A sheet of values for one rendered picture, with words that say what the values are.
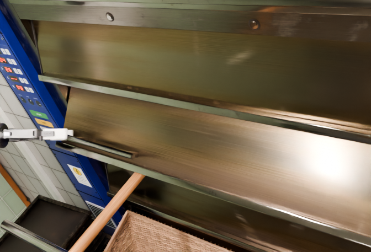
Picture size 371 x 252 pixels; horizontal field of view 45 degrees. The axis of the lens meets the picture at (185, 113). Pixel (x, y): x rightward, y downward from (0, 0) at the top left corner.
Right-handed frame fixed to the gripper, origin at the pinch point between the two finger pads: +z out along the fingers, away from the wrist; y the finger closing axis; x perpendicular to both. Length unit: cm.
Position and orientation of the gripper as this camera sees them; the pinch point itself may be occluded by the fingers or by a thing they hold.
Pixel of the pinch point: (59, 134)
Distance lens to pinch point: 136.1
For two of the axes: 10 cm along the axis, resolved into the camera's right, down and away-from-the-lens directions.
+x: 0.2, 9.9, -1.1
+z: 10.0, -0.2, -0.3
